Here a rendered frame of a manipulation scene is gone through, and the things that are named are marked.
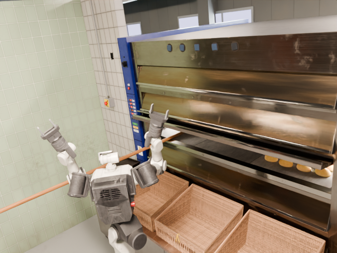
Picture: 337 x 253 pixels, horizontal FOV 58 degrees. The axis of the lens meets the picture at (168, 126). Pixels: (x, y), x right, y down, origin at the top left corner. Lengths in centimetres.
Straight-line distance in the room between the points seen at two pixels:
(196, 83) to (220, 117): 32
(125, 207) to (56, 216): 214
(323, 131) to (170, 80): 128
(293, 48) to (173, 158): 155
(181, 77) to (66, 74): 154
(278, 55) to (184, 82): 84
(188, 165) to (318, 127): 126
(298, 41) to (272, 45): 16
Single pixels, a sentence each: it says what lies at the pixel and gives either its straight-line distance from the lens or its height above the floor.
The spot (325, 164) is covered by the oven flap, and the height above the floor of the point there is 141.
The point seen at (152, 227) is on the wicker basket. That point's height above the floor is 63.
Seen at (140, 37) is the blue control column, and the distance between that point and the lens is 308.
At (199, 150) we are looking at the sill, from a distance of 261.
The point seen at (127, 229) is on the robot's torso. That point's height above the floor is 104.
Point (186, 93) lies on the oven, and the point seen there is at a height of 167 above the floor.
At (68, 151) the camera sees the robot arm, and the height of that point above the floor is 153.
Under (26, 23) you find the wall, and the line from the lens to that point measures 349.
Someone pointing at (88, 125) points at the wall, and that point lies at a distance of 378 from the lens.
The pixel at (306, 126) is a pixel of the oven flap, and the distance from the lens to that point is 197.
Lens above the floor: 225
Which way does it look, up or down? 19 degrees down
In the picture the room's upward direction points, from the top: 7 degrees counter-clockwise
